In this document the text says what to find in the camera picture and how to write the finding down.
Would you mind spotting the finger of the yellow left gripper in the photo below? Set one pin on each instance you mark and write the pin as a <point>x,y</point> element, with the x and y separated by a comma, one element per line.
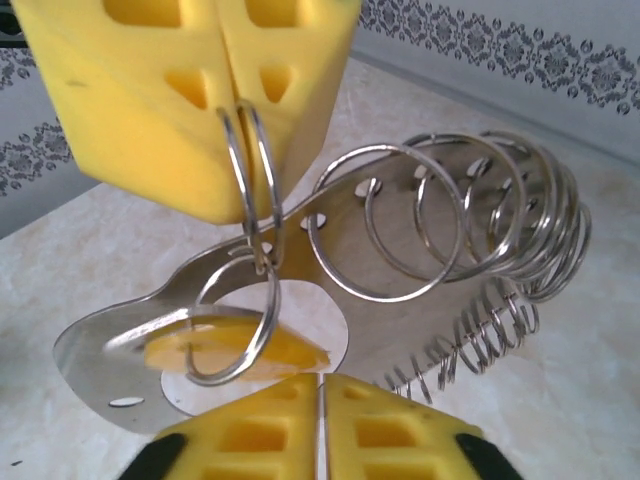
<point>125,110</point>
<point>310,60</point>

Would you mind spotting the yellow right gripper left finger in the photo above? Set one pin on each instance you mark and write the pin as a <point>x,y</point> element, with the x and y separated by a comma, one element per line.
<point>300,400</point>

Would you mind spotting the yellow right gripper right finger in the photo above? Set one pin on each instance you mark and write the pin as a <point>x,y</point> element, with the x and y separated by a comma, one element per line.
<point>340,400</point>

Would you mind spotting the key with yellow tag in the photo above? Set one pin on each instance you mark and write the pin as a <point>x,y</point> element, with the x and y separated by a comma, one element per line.
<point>280,350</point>

